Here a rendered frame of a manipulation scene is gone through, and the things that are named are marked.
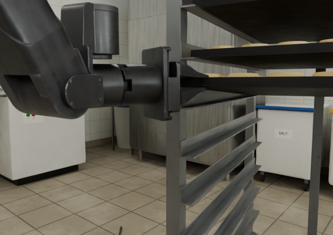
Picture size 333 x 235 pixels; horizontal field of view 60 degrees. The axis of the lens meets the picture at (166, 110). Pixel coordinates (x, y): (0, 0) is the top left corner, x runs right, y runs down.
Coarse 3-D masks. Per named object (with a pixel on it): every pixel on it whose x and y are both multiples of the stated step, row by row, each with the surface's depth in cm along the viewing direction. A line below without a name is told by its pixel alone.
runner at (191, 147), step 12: (240, 120) 89; (252, 120) 101; (204, 132) 63; (216, 132) 70; (228, 132) 78; (180, 144) 53; (192, 144) 58; (204, 144) 63; (216, 144) 63; (180, 156) 54; (192, 156) 53
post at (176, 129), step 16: (176, 0) 51; (176, 16) 52; (176, 32) 52; (176, 48) 52; (176, 128) 54; (176, 144) 54; (176, 160) 54; (176, 176) 54; (176, 192) 55; (176, 208) 55; (176, 224) 55
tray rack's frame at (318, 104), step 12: (252, 72) 105; (252, 108) 107; (252, 132) 107; (312, 144) 100; (252, 156) 108; (312, 156) 100; (312, 168) 100; (252, 180) 110; (312, 180) 101; (312, 192) 101; (312, 204) 101; (312, 216) 102; (312, 228) 102
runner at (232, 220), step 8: (248, 192) 104; (256, 192) 106; (240, 200) 94; (248, 200) 99; (232, 208) 87; (240, 208) 93; (232, 216) 87; (240, 216) 88; (224, 224) 80; (232, 224) 83; (216, 232) 74; (224, 232) 78; (232, 232) 78
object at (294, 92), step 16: (192, 80) 46; (208, 80) 45; (224, 80) 44; (240, 80) 42; (256, 80) 41; (272, 80) 40; (288, 80) 39; (304, 80) 38; (320, 80) 37; (320, 96) 88
